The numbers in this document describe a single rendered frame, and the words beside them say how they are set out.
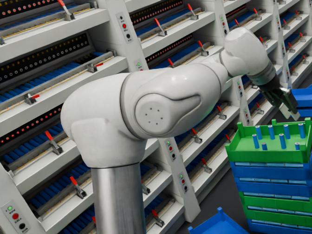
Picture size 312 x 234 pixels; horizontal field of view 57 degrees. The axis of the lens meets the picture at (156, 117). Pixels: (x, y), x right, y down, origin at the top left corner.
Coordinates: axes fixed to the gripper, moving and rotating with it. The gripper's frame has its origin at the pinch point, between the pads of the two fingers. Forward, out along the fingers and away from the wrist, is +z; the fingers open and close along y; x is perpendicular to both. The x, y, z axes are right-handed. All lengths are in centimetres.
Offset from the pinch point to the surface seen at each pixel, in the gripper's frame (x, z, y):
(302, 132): -1.2, 11.8, 0.5
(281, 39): 88, 45, -85
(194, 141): -23, 12, -53
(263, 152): -18.6, 2.4, -1.5
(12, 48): -47, -85, -29
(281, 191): -25.2, 20.2, 1.3
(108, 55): -24, -57, -44
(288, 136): -4.6, 12.2, -4.1
